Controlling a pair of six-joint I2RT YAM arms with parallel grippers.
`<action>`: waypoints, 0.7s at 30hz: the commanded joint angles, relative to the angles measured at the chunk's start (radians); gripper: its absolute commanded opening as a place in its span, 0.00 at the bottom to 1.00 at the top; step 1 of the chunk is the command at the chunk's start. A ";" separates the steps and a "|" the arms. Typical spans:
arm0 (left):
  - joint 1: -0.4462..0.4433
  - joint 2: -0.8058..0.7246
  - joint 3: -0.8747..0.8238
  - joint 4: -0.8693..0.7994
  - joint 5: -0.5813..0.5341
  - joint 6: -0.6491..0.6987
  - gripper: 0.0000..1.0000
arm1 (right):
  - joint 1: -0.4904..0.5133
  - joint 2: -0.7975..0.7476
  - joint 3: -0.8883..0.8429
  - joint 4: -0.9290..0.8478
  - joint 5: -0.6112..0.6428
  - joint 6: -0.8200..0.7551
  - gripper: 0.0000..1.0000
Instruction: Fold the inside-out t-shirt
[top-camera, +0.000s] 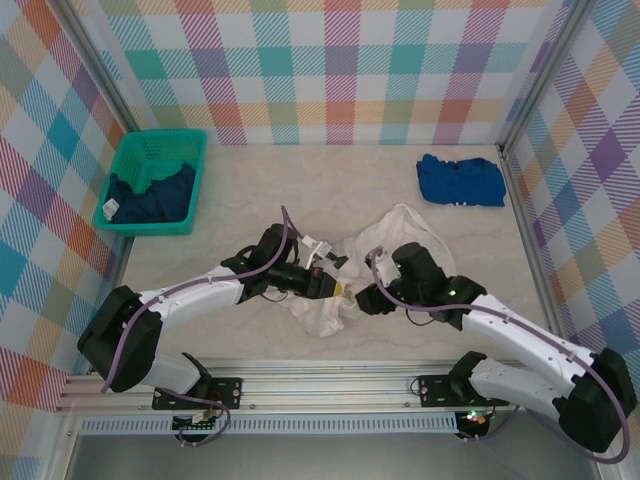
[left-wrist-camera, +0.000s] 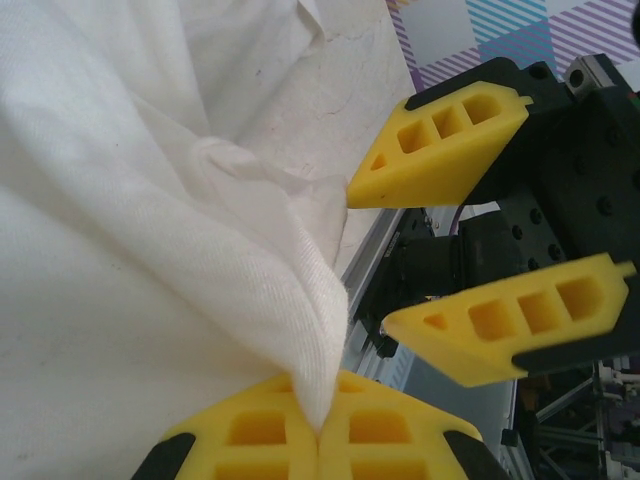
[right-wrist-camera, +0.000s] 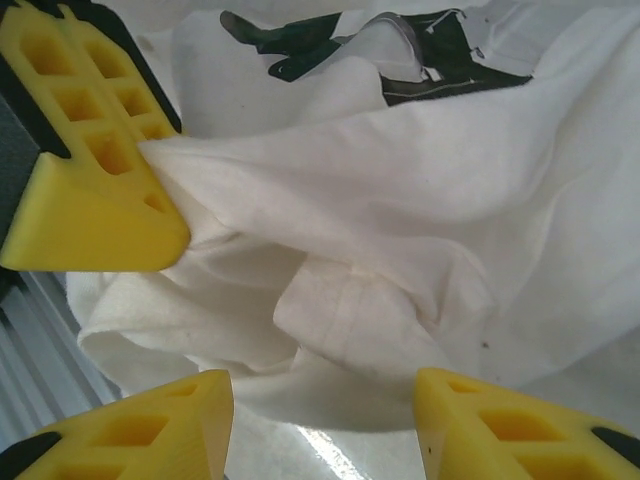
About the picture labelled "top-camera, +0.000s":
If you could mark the white t-shirt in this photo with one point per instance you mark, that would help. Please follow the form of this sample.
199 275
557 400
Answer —
415 230

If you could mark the teal plastic basket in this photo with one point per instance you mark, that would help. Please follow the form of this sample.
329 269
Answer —
145 230

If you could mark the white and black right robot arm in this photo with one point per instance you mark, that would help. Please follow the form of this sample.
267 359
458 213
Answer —
595 415

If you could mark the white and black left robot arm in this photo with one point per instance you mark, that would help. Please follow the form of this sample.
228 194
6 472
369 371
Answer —
130 345

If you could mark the folded blue t-shirt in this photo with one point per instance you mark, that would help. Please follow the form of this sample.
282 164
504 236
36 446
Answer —
460 182

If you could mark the navy t-shirt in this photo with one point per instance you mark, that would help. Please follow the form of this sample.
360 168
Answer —
165 197

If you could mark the small circuit board with lights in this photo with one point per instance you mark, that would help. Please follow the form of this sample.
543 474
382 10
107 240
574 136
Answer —
475 419

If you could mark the grey metal panel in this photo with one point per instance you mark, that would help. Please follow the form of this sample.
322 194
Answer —
325 457

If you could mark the small green circuit board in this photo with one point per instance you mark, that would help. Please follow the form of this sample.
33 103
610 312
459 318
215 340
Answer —
197 426

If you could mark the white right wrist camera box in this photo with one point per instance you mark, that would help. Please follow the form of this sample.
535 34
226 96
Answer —
386 267

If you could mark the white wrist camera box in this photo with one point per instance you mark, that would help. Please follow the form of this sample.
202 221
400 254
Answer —
314 248
386 267

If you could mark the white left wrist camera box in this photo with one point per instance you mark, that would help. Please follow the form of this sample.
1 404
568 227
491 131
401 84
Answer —
314 248

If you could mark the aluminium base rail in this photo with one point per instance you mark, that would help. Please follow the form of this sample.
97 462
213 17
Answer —
325 385

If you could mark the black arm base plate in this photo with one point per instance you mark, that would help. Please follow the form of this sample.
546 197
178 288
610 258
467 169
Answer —
230 392
435 390

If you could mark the aluminium side rail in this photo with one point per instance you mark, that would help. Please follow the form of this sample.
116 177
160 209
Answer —
120 250

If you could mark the aluminium frame post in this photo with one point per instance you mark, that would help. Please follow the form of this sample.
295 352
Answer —
104 70
545 70

